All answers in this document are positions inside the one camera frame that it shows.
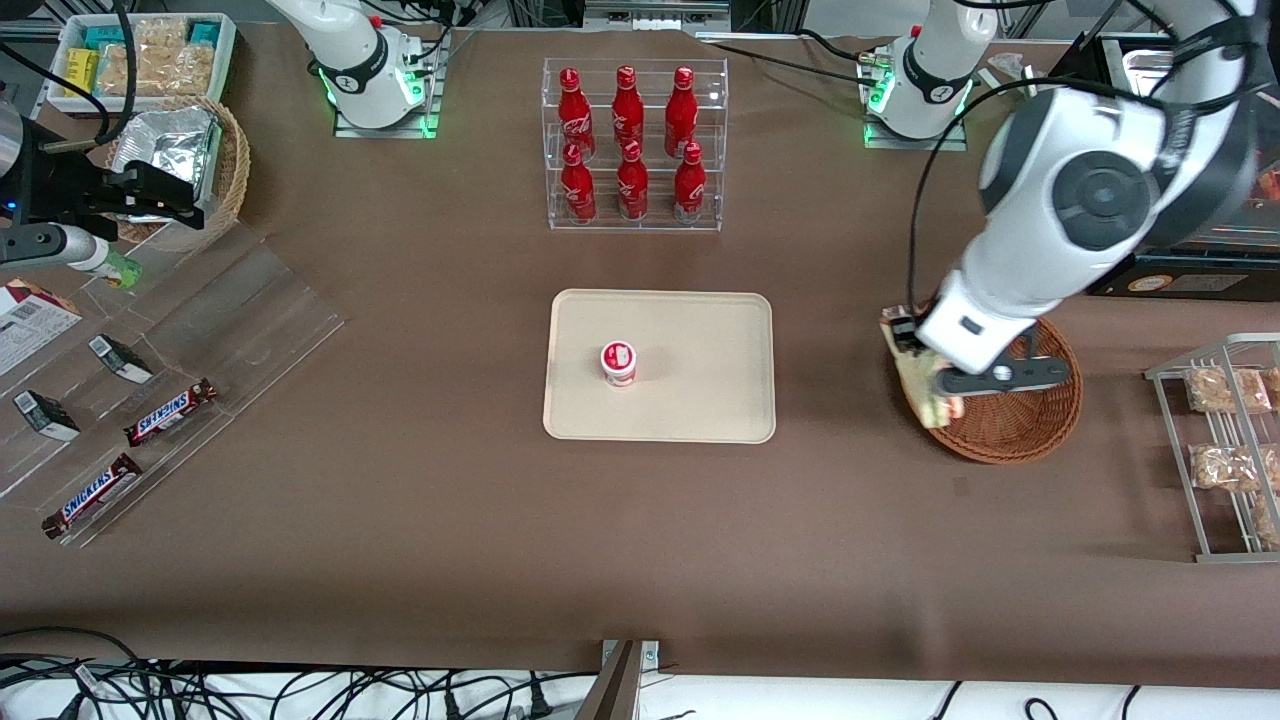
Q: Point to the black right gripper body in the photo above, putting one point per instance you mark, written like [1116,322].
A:
[62,187]

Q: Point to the triangular sandwich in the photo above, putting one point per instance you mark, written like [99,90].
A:
[920,385]

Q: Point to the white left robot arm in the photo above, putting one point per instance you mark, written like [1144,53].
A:
[1090,190]

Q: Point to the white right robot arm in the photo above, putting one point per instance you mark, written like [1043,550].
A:
[350,50]

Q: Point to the light wicker basket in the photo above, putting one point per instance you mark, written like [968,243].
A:
[235,170]

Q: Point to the brown wicker basket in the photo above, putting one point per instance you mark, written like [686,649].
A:
[1010,430]

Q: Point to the beige plastic tray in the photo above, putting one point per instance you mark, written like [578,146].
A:
[700,370]

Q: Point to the silver foil bag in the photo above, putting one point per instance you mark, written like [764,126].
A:
[180,140]

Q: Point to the yellow snack box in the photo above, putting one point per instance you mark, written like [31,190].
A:
[80,72]

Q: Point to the clear bagged snack packs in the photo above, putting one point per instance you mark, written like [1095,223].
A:
[160,60]

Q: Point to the clear acrylic stepped display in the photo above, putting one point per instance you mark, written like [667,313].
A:
[250,310]

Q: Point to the red white printed box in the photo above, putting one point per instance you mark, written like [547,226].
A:
[30,325]

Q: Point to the white plastic bin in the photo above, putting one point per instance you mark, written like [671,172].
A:
[226,50]

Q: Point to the small black white packet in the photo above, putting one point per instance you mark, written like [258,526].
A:
[120,358]
[45,415]

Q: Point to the brown Snickers bar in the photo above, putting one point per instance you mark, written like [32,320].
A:
[170,412]
[92,495]

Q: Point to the red cola bottle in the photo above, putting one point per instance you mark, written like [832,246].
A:
[574,112]
[689,188]
[632,188]
[577,190]
[627,108]
[681,110]

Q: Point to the clear acrylic bottle rack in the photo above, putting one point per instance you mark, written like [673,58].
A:
[720,150]

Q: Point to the clear plastic wrapper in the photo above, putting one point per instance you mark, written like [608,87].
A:
[1005,65]

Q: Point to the small red white cup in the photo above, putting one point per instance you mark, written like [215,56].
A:
[618,363]

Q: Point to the black food warmer cabinet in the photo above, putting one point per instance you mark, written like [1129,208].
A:
[1200,275]

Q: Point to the clear bagged nut snack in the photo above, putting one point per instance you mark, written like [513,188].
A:
[1225,467]
[1225,390]
[1268,520]

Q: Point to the steel food pan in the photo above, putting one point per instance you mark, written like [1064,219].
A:
[1145,70]

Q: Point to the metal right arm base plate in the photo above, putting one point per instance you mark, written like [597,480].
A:
[345,128]

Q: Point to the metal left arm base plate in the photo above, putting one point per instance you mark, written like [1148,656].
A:
[955,140]

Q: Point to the metal table clamp bracket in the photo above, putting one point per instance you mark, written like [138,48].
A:
[620,685]

